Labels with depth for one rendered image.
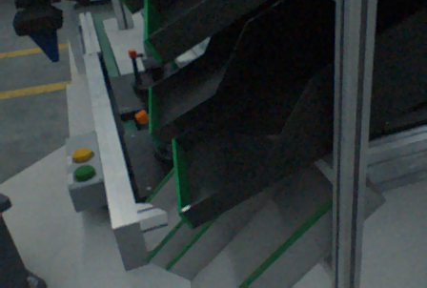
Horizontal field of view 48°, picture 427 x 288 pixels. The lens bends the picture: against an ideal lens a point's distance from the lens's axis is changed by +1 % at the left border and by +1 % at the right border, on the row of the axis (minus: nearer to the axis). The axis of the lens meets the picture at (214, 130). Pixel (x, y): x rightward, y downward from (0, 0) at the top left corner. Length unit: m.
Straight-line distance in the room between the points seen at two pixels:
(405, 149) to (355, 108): 0.62
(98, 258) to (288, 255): 0.52
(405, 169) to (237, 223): 0.48
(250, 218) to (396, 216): 0.41
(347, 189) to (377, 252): 0.49
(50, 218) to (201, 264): 0.49
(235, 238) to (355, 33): 0.35
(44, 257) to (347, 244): 0.66
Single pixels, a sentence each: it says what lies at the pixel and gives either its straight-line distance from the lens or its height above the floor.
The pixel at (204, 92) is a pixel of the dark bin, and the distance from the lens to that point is 0.60.
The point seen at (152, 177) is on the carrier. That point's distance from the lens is 0.89.
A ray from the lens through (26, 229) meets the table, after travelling 1.06.
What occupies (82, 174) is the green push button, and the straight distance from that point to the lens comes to 0.95.
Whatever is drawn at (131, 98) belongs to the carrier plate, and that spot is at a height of 0.97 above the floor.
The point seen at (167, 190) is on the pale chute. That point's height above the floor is 1.03.
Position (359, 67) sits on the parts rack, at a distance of 0.35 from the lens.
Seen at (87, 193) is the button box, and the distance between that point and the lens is 0.95.
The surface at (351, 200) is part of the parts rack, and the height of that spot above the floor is 1.22.
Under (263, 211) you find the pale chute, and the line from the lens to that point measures 0.59.
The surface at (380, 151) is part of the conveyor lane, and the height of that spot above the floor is 0.96.
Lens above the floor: 1.48
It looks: 30 degrees down
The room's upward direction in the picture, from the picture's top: 8 degrees counter-clockwise
